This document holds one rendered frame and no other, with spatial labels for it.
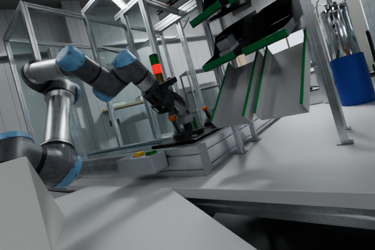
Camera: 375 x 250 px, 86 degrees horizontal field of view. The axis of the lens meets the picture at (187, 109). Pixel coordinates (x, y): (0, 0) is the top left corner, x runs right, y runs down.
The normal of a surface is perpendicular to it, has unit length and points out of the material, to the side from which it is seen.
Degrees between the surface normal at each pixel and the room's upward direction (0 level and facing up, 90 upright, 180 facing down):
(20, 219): 90
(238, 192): 90
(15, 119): 90
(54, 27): 90
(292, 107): 45
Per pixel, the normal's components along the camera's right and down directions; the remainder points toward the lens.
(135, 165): -0.59, 0.15
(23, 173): 0.41, -0.13
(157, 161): 0.76, -0.22
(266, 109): -0.70, -0.55
